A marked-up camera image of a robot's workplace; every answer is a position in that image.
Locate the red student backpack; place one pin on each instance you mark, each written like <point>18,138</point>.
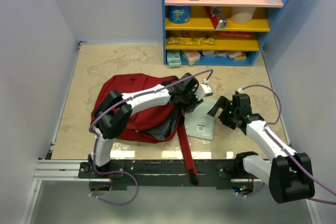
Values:
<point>147,121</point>

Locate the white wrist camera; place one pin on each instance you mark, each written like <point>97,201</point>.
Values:
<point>203,90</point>
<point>240,91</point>

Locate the yellow sponge pack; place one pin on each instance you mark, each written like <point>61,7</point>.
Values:
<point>241,57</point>

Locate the blue cartoon tin can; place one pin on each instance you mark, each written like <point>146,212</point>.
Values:
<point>179,14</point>

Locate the orange flat box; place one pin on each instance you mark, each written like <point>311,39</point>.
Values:
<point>235,34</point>

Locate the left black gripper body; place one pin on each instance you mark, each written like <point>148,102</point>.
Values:
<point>189,100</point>

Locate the white orange tissue pack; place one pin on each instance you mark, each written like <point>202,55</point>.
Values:
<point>191,56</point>

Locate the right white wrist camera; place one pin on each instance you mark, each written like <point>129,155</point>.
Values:
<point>240,91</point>

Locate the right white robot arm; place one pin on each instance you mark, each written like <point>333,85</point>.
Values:
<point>285,172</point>

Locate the teal tissue box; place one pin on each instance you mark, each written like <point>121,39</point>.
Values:
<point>173,58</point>

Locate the red silver snack bag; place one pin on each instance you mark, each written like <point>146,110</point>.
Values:
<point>218,18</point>

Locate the silver grey laptop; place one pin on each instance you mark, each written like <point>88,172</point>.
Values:
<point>198,123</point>

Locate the white cylindrical container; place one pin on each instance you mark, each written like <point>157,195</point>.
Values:
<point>241,15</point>

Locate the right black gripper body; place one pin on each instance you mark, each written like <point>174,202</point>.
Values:
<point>228,114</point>

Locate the blue shelf unit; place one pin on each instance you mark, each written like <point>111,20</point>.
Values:
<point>200,25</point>

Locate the aluminium frame rail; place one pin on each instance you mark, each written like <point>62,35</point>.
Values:
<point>68,170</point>

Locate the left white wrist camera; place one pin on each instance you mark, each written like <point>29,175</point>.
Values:
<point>203,90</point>

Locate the yellow snack packet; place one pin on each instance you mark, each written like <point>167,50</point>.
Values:
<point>183,41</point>

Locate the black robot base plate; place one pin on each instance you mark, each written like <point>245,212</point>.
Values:
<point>168,173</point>

